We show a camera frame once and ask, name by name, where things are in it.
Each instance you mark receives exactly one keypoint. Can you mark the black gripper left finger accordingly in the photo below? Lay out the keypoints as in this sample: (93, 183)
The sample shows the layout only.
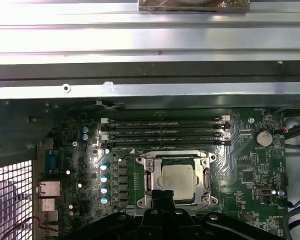
(158, 200)

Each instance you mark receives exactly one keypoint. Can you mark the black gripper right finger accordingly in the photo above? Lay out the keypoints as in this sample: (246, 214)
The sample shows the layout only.
(169, 200)

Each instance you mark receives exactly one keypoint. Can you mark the metal socket cover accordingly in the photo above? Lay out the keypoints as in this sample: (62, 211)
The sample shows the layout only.
(153, 180)

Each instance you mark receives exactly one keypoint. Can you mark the silver CPU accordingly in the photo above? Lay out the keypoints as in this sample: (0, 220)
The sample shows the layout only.
(177, 180)

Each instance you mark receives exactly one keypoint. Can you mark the CPU socket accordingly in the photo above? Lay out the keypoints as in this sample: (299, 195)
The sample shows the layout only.
(205, 199)

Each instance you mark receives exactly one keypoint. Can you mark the black RAM slot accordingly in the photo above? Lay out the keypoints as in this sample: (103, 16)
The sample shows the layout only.
(165, 119)
(165, 136)
(165, 143)
(165, 126)

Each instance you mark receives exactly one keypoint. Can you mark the blue top capacitor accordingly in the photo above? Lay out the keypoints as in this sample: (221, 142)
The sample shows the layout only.
(104, 190)
(85, 129)
(105, 200)
(85, 136)
(104, 166)
(106, 151)
(104, 179)

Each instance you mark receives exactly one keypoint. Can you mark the small silver capacitor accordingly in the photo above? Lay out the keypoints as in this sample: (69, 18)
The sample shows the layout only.
(68, 172)
(80, 185)

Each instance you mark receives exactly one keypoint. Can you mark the green motherboard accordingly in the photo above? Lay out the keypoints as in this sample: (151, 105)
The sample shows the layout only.
(240, 155)

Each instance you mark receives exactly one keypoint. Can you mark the silver ethernet port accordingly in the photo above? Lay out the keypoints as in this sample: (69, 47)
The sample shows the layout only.
(50, 188)

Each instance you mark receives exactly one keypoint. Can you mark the silver USB port block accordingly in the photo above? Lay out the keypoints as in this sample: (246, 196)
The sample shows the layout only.
(49, 217)
(48, 203)

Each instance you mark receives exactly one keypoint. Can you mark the black grey PC case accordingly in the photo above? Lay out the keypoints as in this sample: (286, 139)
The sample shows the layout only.
(150, 90)

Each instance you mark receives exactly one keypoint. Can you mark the blue serial port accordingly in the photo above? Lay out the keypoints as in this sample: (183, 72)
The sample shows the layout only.
(53, 161)

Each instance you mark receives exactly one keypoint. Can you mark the silver coin battery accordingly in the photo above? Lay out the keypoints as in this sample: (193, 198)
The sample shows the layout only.
(263, 138)

